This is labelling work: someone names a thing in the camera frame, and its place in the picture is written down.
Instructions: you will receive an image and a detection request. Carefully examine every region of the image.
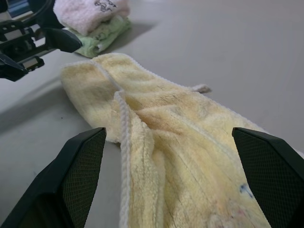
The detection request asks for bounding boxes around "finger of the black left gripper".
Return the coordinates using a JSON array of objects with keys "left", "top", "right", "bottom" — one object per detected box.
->
[
  {"left": 0, "top": 52, "right": 29, "bottom": 83},
  {"left": 45, "top": 28, "right": 83, "bottom": 53}
]

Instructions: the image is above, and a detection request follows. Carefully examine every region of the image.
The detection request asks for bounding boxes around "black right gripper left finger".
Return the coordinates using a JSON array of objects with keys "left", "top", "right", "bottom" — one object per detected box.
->
[{"left": 0, "top": 127, "right": 107, "bottom": 228}]

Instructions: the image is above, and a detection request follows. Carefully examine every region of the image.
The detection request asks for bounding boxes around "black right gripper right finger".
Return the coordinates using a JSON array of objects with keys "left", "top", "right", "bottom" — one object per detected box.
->
[{"left": 232, "top": 127, "right": 304, "bottom": 228}]

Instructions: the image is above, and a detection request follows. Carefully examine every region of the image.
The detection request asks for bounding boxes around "yellow fluffy towel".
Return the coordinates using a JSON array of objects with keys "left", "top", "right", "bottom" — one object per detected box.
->
[{"left": 60, "top": 53, "right": 304, "bottom": 228}]

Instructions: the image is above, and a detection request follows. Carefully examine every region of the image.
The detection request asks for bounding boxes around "pink folded towel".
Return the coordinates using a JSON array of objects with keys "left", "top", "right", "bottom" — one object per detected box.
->
[{"left": 52, "top": 0, "right": 131, "bottom": 36}]

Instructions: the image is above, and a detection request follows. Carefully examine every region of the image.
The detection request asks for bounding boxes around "green folded towel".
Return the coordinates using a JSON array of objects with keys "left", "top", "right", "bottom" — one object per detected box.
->
[{"left": 62, "top": 16, "right": 132, "bottom": 58}]

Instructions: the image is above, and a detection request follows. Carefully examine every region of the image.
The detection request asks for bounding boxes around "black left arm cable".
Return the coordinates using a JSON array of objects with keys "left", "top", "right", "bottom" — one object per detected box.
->
[{"left": 23, "top": 0, "right": 57, "bottom": 24}]

